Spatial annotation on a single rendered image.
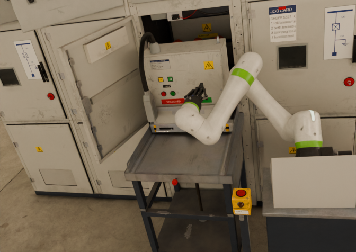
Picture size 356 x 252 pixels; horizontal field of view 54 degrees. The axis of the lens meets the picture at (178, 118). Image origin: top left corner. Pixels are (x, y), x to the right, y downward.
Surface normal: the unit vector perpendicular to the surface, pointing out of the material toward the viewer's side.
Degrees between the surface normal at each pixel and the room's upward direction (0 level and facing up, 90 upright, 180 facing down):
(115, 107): 90
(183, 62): 90
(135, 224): 0
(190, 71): 90
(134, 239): 0
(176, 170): 0
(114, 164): 90
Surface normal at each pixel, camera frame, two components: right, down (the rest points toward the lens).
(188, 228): -0.17, -0.87
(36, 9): 0.53, 0.33
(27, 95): -0.25, 0.50
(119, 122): 0.84, 0.12
